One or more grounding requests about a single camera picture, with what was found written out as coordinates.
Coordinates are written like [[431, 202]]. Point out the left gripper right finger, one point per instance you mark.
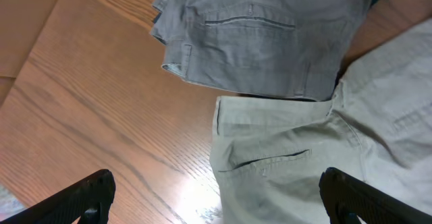
[[348, 200]]

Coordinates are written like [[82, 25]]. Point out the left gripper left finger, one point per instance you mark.
[[86, 202]]

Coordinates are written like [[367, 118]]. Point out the khaki green shorts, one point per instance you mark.
[[268, 155]]

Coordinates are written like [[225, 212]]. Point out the grey folded shorts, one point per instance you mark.
[[263, 38]]

